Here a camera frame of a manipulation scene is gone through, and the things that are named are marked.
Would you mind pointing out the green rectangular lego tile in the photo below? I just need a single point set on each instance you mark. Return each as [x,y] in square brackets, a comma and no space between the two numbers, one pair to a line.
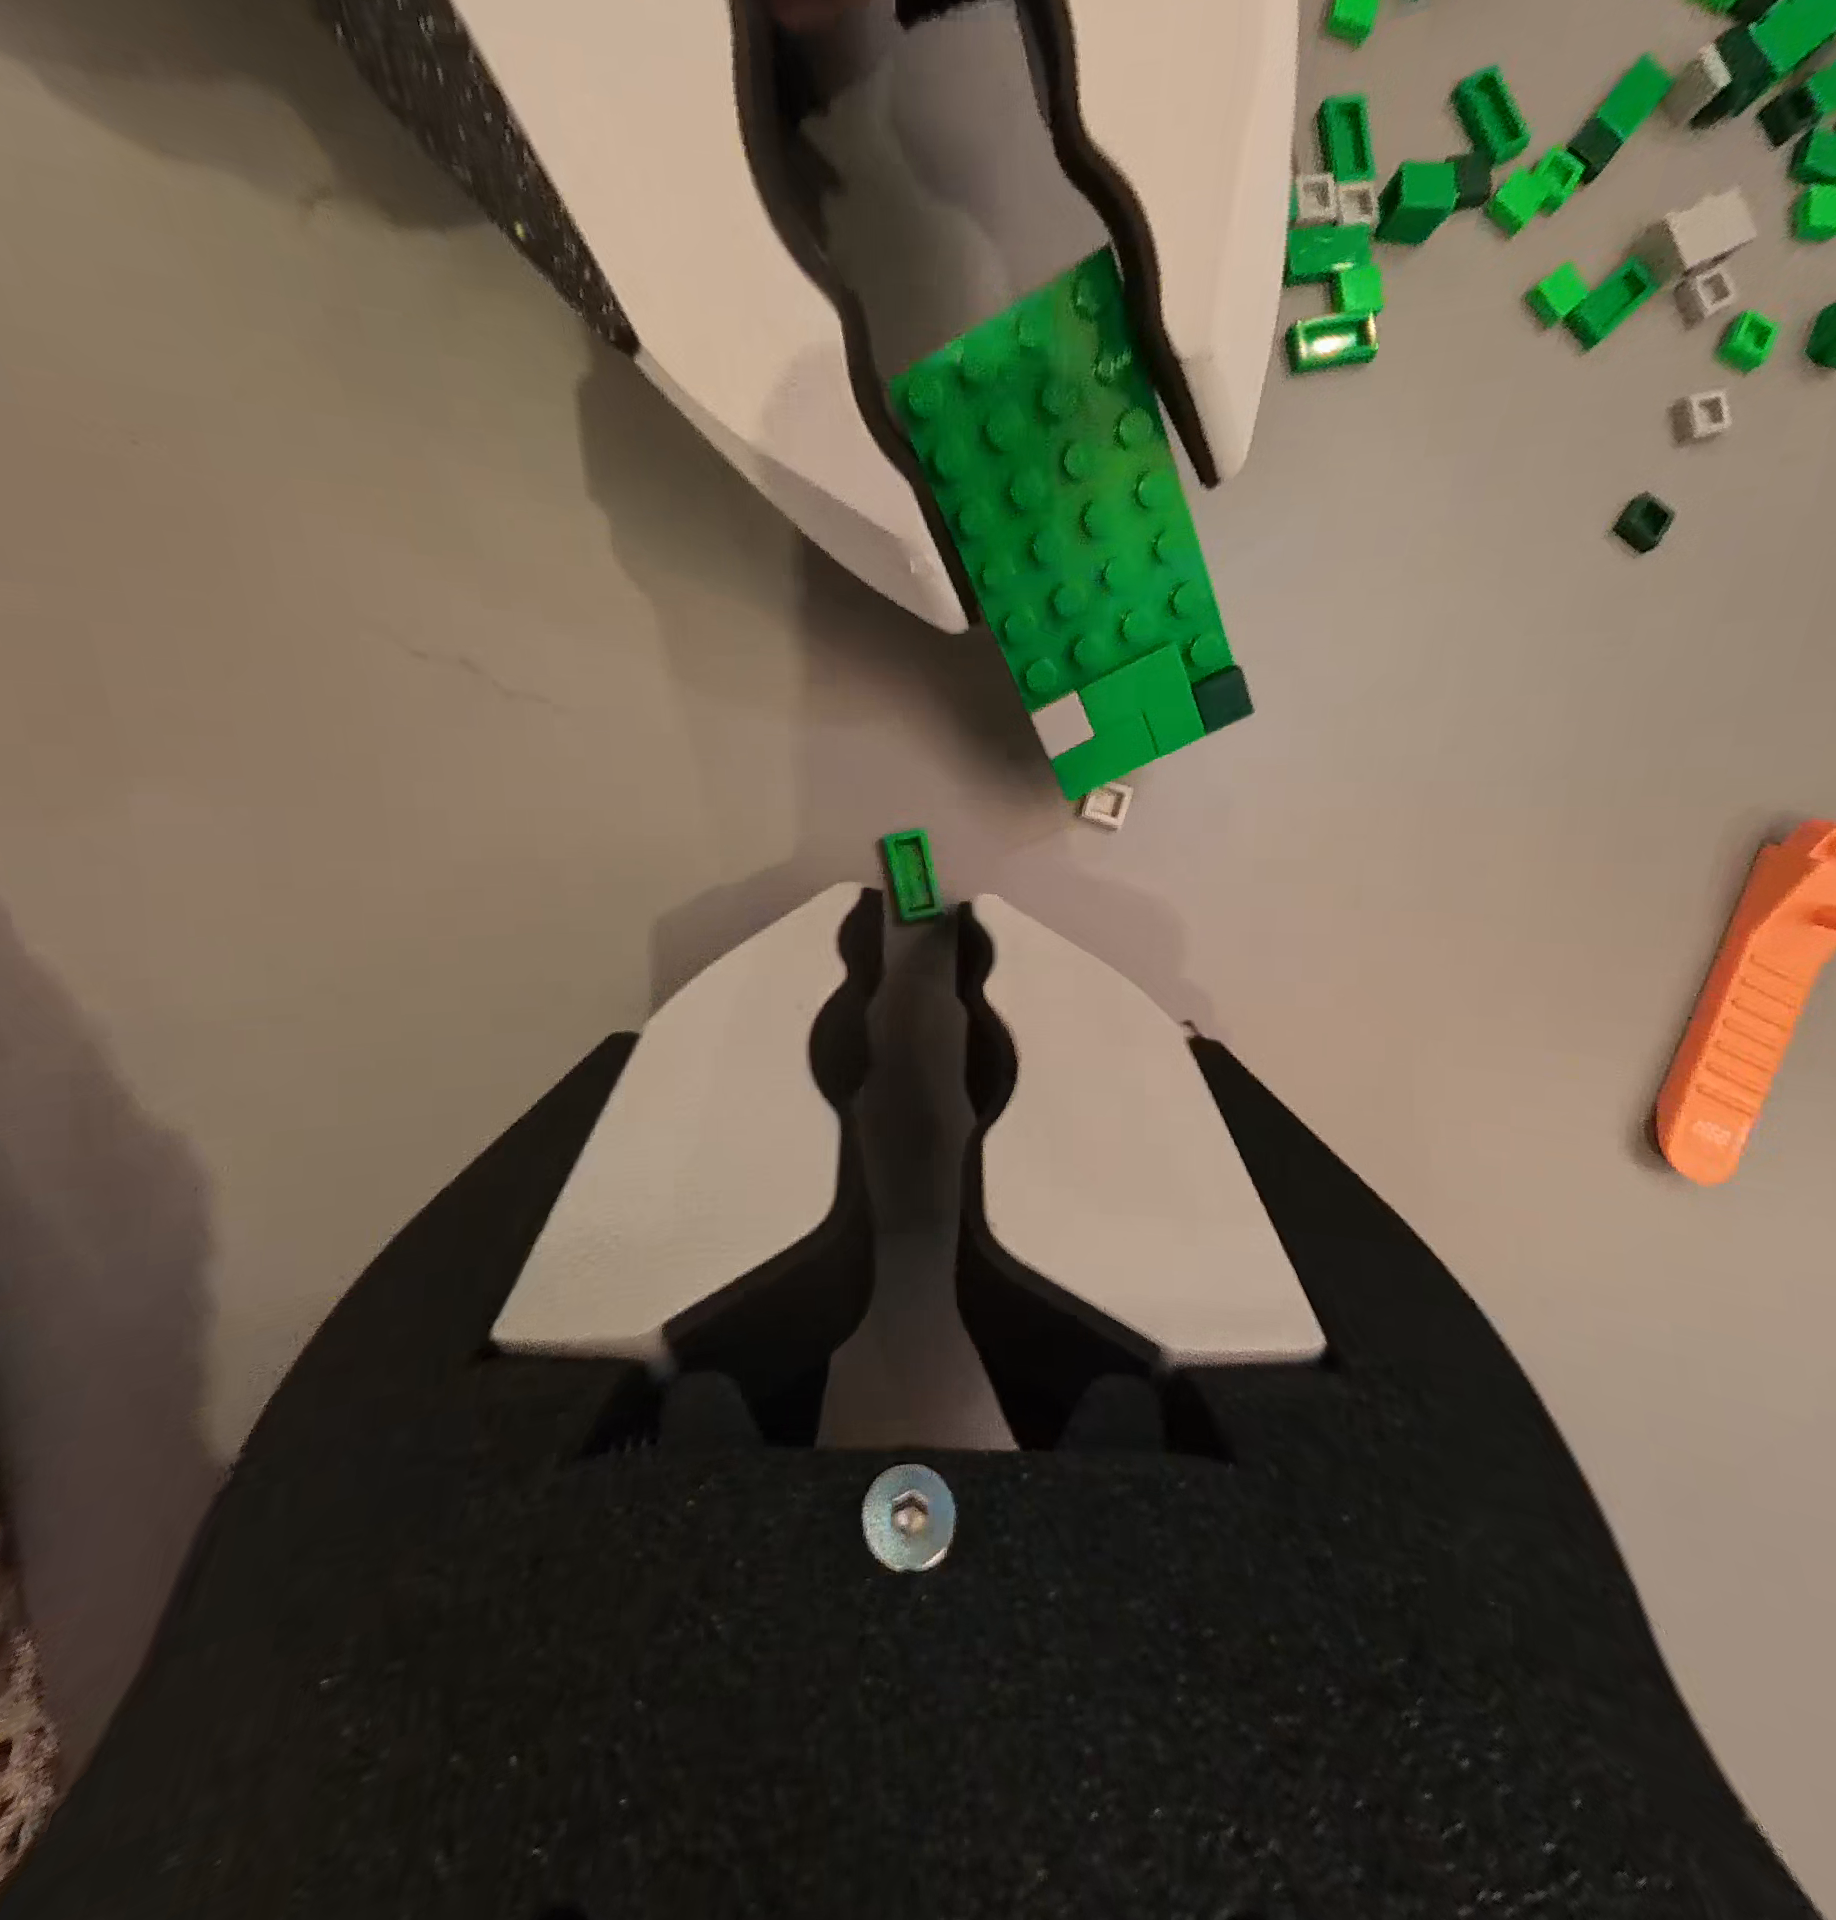
[914,872]

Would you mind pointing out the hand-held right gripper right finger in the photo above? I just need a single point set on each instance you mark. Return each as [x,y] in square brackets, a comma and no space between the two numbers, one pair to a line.
[1143,1201]

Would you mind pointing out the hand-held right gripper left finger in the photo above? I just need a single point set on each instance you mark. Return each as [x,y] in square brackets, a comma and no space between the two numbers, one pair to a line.
[678,1201]

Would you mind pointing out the grey lego brick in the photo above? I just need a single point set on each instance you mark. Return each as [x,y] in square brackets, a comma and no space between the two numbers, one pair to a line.
[1707,227]

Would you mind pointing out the dark green small lego tile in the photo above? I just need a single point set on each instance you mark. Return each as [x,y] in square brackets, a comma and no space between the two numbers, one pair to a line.
[1224,698]
[1643,522]

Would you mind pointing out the orange lego brick separator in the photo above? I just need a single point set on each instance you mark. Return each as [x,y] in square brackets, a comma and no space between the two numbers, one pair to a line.
[1757,1006]

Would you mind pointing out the green L-shaped lego tile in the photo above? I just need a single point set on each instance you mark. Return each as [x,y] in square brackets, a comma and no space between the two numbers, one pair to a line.
[1127,720]

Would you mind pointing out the grey square lego tile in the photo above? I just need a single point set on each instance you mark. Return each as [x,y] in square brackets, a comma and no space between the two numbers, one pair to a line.
[1064,727]
[1108,807]

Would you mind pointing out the green lego base plate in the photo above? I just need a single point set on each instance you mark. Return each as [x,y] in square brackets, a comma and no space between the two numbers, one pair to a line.
[1053,495]

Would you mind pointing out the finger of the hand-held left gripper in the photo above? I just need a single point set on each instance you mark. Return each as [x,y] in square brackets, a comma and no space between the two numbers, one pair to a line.
[1218,180]
[663,225]

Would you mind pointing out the pile of loose lego pieces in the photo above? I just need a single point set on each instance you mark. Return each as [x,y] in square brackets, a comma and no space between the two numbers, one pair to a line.
[1607,286]

